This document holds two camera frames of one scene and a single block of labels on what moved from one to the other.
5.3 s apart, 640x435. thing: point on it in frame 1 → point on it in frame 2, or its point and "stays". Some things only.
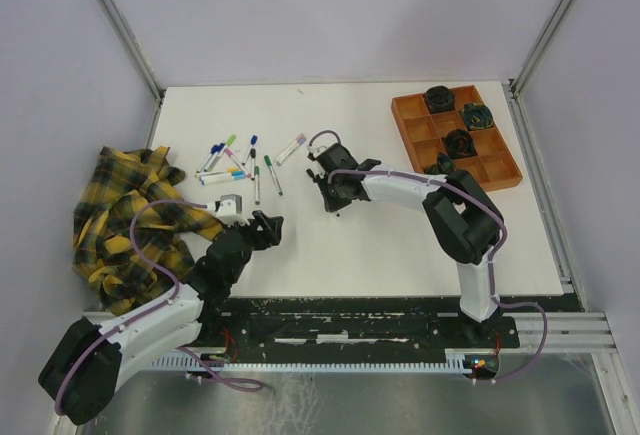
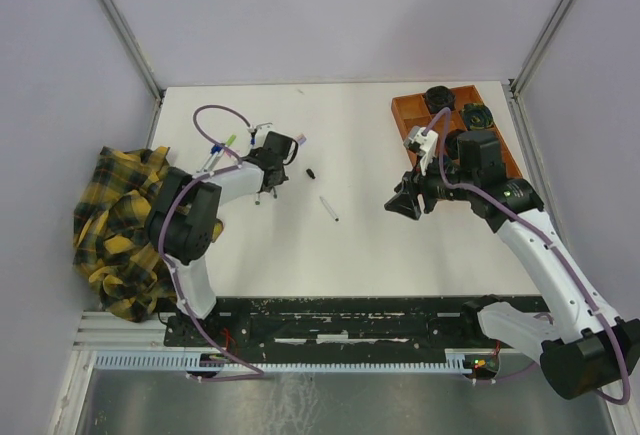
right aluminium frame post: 512,86 stays
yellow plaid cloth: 103,251 stays
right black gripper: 331,204 → 404,203
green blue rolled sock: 476,116 stays
